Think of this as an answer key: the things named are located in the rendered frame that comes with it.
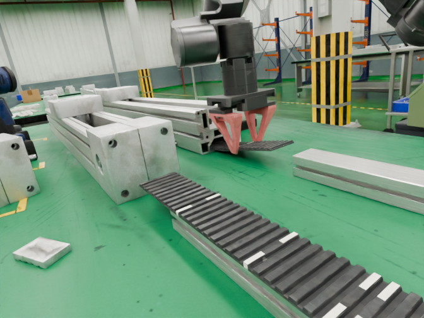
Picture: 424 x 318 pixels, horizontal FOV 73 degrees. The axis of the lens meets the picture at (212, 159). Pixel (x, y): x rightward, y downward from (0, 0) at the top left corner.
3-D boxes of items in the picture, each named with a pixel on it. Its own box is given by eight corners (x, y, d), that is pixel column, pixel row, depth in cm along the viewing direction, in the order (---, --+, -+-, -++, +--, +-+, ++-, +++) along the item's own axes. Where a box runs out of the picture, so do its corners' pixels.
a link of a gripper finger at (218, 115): (212, 153, 51) (206, 101, 48) (243, 143, 55) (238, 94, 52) (236, 161, 46) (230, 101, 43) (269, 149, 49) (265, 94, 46)
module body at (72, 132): (158, 168, 51) (149, 122, 48) (100, 187, 46) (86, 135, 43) (78, 125, 115) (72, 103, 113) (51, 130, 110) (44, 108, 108)
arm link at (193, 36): (231, -24, 46) (223, 25, 53) (159, -20, 42) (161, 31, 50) (260, 25, 40) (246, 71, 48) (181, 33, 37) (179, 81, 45)
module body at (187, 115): (241, 142, 60) (237, 101, 57) (200, 155, 55) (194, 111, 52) (124, 115, 125) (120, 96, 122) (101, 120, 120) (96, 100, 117)
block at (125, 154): (195, 177, 44) (186, 117, 41) (117, 206, 38) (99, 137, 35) (170, 164, 52) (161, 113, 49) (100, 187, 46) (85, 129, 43)
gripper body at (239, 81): (206, 108, 48) (200, 62, 46) (252, 98, 53) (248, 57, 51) (229, 110, 43) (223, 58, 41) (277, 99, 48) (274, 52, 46)
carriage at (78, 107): (106, 120, 75) (100, 94, 73) (61, 130, 69) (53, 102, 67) (93, 116, 88) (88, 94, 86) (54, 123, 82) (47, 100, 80)
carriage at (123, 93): (141, 104, 105) (137, 85, 102) (111, 110, 99) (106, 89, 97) (127, 103, 118) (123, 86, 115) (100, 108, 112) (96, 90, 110)
